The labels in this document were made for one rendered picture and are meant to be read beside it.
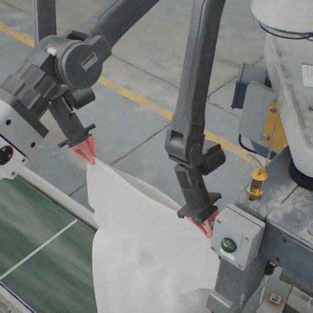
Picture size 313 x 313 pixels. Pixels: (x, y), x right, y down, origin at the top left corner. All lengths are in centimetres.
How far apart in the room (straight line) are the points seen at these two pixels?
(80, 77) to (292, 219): 43
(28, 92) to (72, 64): 8
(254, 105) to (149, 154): 179
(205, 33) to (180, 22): 340
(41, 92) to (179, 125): 37
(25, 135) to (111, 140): 229
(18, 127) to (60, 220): 135
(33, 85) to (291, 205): 49
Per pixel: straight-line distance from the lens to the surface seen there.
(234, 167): 305
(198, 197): 120
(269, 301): 246
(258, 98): 130
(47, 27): 141
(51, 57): 89
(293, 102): 106
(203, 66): 111
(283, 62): 119
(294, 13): 104
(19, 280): 201
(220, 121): 337
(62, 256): 206
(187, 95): 112
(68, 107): 142
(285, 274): 123
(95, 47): 89
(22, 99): 86
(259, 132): 135
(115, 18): 94
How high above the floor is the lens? 199
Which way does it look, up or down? 41 degrees down
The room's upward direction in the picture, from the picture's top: 5 degrees clockwise
